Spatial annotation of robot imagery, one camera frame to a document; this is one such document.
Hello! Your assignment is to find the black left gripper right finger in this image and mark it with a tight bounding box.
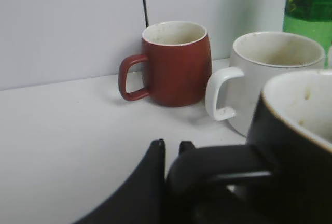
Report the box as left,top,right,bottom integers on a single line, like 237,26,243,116
179,141,196,155

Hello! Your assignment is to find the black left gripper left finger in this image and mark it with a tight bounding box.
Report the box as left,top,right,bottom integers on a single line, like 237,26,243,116
77,139,165,223

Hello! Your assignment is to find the black mug white interior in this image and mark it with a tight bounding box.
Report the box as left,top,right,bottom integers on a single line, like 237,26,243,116
162,70,331,223

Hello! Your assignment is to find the white ceramic mug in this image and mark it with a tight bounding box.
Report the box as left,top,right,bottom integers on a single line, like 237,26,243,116
205,31,325,136

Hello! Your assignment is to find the red-brown ceramic mug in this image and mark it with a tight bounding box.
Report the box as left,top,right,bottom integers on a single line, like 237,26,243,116
118,21,212,107

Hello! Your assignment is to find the green soda bottle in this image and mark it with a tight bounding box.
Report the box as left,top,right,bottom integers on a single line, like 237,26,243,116
283,0,331,68

